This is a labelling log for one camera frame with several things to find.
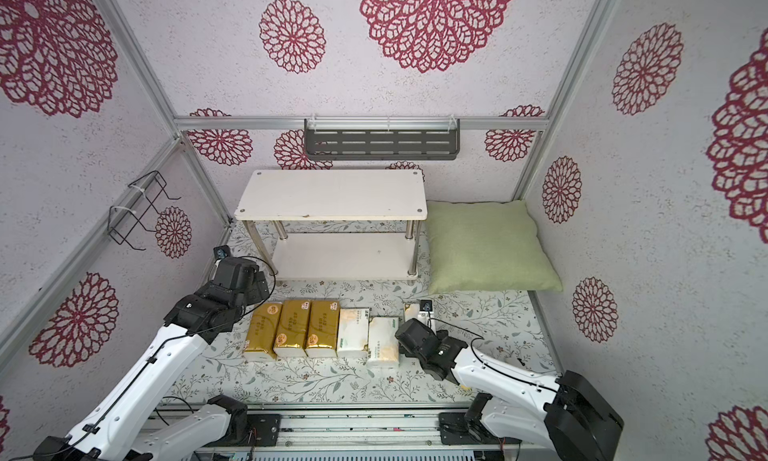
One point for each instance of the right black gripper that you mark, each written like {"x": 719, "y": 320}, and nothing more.
{"x": 411, "y": 333}

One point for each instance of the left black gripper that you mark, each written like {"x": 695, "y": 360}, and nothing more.
{"x": 259, "y": 288}

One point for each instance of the white tissue pack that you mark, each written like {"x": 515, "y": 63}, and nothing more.
{"x": 382, "y": 343}
{"x": 353, "y": 333}
{"x": 412, "y": 311}

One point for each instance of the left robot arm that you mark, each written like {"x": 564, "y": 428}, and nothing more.
{"x": 111, "y": 431}

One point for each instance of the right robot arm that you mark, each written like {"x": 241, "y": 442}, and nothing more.
{"x": 564, "y": 413}

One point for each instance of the gold tissue pack left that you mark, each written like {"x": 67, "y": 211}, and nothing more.
{"x": 260, "y": 337}

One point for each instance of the gold tissue pack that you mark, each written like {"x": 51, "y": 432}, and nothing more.
{"x": 291, "y": 333}
{"x": 260, "y": 337}
{"x": 322, "y": 333}

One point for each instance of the gold tissue pack middle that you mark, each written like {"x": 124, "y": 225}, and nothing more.
{"x": 291, "y": 333}

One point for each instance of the gold tissue pack right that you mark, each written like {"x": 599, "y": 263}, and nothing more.
{"x": 322, "y": 333}

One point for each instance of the white two-tier shelf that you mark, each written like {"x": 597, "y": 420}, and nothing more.
{"x": 281, "y": 196}

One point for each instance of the floral patterned floor mat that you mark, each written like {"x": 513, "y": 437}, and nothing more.
{"x": 507, "y": 322}

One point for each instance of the green cushion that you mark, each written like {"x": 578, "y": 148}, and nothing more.
{"x": 486, "y": 246}

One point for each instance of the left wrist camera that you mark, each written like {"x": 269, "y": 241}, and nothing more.
{"x": 221, "y": 252}

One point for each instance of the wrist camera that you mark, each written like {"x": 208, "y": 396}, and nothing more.
{"x": 425, "y": 311}
{"x": 221, "y": 252}

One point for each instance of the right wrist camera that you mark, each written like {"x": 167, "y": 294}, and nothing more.
{"x": 425, "y": 311}

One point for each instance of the black wire wall rack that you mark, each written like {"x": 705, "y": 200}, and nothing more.
{"x": 123, "y": 220}

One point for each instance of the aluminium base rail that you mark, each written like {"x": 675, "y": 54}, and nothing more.
{"x": 365, "y": 434}

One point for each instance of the grey slotted wall shelf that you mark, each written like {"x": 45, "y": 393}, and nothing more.
{"x": 438, "y": 141}

